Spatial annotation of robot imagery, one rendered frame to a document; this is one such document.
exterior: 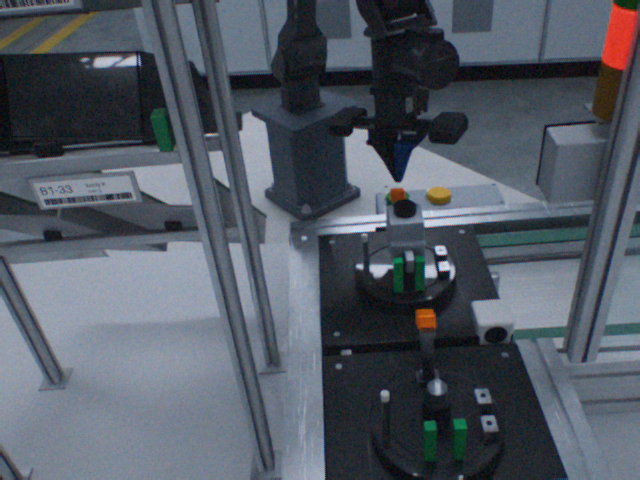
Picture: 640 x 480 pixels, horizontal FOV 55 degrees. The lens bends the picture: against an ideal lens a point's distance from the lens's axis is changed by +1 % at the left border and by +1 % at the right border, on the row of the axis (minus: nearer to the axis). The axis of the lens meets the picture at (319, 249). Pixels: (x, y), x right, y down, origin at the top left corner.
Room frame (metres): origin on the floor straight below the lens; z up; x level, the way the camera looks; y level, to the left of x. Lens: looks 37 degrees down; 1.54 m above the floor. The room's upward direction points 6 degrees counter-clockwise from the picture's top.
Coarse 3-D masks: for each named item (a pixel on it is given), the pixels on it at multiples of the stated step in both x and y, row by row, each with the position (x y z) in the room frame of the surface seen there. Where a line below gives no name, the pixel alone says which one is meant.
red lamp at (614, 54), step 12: (612, 12) 0.54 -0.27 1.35; (624, 12) 0.52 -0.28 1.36; (612, 24) 0.53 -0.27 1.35; (624, 24) 0.52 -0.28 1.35; (612, 36) 0.53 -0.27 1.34; (624, 36) 0.52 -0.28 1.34; (612, 48) 0.53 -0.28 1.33; (624, 48) 0.52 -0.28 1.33; (612, 60) 0.52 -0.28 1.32; (624, 60) 0.52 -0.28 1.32
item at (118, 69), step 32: (32, 64) 0.54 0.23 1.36; (64, 64) 0.53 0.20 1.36; (96, 64) 0.53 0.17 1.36; (128, 64) 0.52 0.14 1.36; (192, 64) 0.62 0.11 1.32; (32, 96) 0.53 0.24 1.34; (64, 96) 0.52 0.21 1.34; (96, 96) 0.51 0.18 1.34; (128, 96) 0.51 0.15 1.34; (160, 96) 0.54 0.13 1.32; (32, 128) 0.52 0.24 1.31; (64, 128) 0.51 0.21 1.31; (96, 128) 0.50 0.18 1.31; (128, 128) 0.50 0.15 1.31
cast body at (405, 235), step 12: (396, 204) 0.66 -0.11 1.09; (408, 204) 0.66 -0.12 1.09; (396, 216) 0.65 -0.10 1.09; (408, 216) 0.65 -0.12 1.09; (420, 216) 0.65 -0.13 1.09; (396, 228) 0.64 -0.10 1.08; (408, 228) 0.63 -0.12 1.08; (420, 228) 0.63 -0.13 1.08; (396, 240) 0.64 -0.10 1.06; (408, 240) 0.63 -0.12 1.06; (420, 240) 0.63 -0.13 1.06; (396, 252) 0.63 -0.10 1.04; (408, 252) 0.63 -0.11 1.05; (420, 252) 0.63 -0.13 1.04; (408, 264) 0.61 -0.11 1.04
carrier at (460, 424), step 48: (336, 384) 0.48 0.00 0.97; (384, 384) 0.48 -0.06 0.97; (432, 384) 0.40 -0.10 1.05; (480, 384) 0.46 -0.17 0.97; (528, 384) 0.46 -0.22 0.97; (336, 432) 0.42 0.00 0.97; (384, 432) 0.38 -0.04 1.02; (432, 432) 0.36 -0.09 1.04; (480, 432) 0.38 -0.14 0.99; (528, 432) 0.39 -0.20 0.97
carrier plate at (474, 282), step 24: (336, 240) 0.77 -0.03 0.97; (360, 240) 0.76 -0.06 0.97; (384, 240) 0.76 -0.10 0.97; (432, 240) 0.74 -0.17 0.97; (456, 240) 0.74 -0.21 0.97; (336, 264) 0.71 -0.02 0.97; (456, 264) 0.68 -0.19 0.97; (480, 264) 0.68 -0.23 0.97; (336, 288) 0.66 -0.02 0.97; (456, 288) 0.63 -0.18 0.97; (480, 288) 0.62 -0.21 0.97; (336, 312) 0.61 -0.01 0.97; (360, 312) 0.60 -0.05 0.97; (384, 312) 0.60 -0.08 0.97; (456, 312) 0.58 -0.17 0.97; (336, 336) 0.56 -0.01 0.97; (360, 336) 0.56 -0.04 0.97; (384, 336) 0.55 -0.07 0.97; (408, 336) 0.55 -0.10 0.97; (456, 336) 0.54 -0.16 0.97
